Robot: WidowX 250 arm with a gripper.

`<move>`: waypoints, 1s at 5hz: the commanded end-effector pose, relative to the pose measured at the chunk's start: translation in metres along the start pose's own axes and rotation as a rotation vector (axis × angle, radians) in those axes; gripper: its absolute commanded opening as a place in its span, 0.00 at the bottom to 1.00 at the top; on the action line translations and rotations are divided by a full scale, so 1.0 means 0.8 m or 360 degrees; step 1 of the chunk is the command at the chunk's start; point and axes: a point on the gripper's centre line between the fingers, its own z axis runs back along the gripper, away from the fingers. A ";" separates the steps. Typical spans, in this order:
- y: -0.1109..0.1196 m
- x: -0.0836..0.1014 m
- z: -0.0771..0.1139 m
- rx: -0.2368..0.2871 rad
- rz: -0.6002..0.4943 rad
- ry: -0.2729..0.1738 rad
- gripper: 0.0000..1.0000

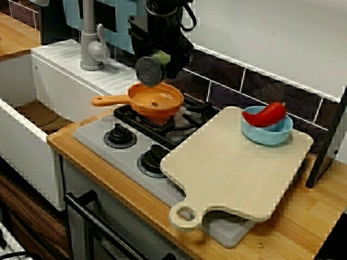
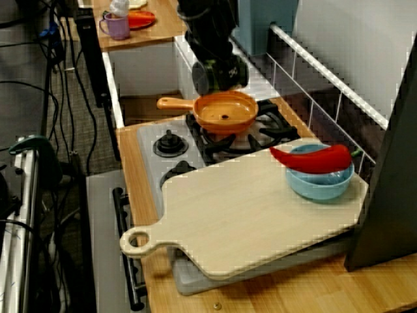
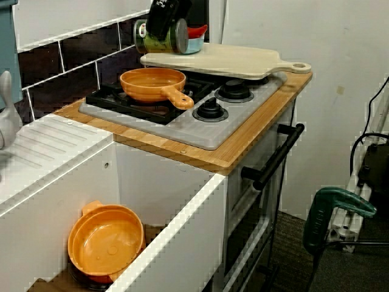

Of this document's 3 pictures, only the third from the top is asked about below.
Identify orange toy pot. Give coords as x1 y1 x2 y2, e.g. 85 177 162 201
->
67 200 145 284

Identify grey stove top plate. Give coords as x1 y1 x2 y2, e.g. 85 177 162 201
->
78 71 288 150

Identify red chili pepper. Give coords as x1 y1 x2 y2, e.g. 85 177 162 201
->
187 24 208 39

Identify black power supply box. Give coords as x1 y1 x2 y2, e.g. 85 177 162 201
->
358 142 389 195

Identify black burner grate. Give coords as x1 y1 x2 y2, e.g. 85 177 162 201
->
86 77 215 125

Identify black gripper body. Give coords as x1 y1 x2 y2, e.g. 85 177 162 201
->
150 0 193 23

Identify black oven door handle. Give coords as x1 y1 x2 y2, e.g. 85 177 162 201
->
241 123 305 190

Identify green tin can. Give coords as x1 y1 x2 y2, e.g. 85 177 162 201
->
133 18 189 55

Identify black stove knob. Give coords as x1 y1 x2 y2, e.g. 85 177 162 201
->
192 97 229 123
215 79 255 103

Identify white sink basin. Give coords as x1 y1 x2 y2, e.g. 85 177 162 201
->
0 114 229 292

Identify green power drill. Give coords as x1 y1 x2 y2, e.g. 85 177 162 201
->
303 187 377 256

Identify teal box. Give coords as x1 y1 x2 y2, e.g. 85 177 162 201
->
0 0 24 110

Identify orange toy frying pan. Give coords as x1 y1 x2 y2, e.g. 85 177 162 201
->
119 67 195 110

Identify pale wooden cutting board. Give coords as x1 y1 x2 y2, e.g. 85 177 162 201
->
140 42 313 82

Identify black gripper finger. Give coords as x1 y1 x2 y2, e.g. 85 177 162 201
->
146 16 176 40

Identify white oven door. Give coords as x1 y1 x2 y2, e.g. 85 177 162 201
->
224 121 294 292

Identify grey toy faucet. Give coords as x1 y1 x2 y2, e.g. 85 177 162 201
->
0 70 24 183

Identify black round dish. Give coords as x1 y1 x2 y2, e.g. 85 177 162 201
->
68 261 114 291

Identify aluminium frame profile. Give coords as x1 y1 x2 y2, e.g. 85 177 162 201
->
328 100 389 253

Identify bamboo kitchen counter top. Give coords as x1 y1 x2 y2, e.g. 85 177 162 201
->
54 71 314 176

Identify black cable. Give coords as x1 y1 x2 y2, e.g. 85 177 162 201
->
309 240 389 292
349 132 389 183

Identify light blue bowl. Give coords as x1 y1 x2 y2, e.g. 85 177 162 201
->
185 33 205 55

